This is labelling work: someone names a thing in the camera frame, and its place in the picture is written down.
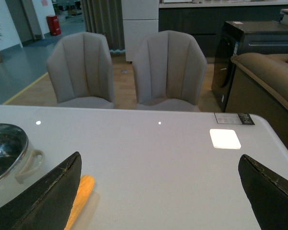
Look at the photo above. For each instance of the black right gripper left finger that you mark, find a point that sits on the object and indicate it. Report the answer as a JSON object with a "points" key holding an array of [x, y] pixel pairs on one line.
{"points": [[46, 205]]}

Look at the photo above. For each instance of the beige chair right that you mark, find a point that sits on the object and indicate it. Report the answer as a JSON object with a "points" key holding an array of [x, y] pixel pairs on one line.
{"points": [[169, 69]]}

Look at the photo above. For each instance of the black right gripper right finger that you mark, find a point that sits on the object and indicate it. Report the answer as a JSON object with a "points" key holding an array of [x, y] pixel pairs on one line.
{"points": [[267, 193]]}

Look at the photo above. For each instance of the black white table sticker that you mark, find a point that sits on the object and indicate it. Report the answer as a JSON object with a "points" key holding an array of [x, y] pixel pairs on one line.
{"points": [[234, 118]]}

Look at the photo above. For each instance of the grey curtain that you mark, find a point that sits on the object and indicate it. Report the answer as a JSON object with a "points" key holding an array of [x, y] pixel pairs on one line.
{"points": [[105, 17]]}

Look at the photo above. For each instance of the beige steel cooking pot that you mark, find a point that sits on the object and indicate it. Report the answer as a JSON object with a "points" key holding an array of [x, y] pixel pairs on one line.
{"points": [[21, 165]]}

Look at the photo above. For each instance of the tan sofa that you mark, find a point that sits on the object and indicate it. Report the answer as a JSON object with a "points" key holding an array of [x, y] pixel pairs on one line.
{"points": [[260, 86]]}

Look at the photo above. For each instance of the yellow corn cob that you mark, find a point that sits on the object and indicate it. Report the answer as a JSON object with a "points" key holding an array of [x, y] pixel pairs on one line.
{"points": [[85, 188]]}

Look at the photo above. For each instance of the red bin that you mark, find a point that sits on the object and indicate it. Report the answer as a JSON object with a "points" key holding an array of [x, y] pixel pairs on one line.
{"points": [[53, 25]]}

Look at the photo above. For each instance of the dark kitchen counter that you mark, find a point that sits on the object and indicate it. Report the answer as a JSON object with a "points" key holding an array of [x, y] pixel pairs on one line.
{"points": [[205, 22]]}

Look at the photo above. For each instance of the beige chair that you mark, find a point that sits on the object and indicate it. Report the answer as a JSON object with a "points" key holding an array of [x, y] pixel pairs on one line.
{"points": [[169, 69], [81, 73]]}

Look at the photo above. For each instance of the white cabinet column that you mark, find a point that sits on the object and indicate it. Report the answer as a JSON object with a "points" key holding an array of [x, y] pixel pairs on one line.
{"points": [[140, 18]]}

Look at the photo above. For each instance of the beige chair left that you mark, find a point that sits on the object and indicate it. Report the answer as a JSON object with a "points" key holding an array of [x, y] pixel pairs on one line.
{"points": [[81, 73]]}

